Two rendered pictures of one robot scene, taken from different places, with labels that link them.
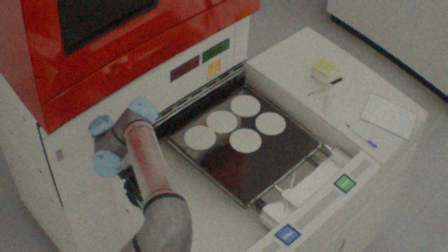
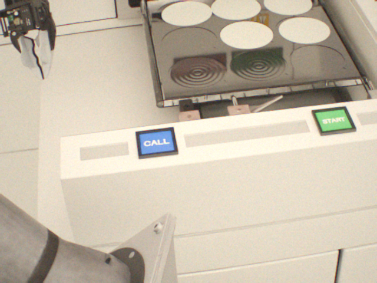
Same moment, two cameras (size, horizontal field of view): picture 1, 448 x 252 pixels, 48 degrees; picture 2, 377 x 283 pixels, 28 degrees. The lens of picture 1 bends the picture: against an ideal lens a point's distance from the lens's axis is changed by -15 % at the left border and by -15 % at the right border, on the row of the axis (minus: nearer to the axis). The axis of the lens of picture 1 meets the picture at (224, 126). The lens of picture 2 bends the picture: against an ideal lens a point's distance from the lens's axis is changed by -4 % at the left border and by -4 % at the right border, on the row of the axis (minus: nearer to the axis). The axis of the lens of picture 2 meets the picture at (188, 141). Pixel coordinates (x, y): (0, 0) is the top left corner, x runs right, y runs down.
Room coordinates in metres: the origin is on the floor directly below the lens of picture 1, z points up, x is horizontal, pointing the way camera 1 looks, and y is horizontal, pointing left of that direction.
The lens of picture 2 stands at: (0.23, -0.78, 1.65)
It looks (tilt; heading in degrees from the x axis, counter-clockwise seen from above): 39 degrees down; 41
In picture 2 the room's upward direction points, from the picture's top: 4 degrees counter-clockwise
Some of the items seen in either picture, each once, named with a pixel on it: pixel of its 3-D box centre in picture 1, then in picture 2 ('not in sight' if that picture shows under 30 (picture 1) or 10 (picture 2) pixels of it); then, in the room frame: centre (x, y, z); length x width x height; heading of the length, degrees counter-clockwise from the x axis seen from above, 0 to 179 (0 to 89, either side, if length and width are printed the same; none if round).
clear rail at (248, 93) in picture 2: (286, 174); (267, 91); (1.11, -0.20, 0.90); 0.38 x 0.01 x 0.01; 136
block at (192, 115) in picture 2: (275, 215); (191, 132); (0.95, -0.16, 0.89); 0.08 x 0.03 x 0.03; 46
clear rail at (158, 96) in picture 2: (203, 171); (150, 47); (1.10, 0.05, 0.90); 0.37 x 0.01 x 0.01; 46
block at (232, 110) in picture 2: (293, 200); (242, 126); (1.01, -0.22, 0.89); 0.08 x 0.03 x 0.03; 46
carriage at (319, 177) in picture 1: (308, 192); not in sight; (1.06, -0.27, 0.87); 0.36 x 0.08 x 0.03; 136
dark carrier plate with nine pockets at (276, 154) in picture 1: (245, 140); (246, 35); (1.23, -0.07, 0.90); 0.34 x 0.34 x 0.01; 46
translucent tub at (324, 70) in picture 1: (325, 72); not in sight; (1.48, -0.34, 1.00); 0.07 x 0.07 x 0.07; 48
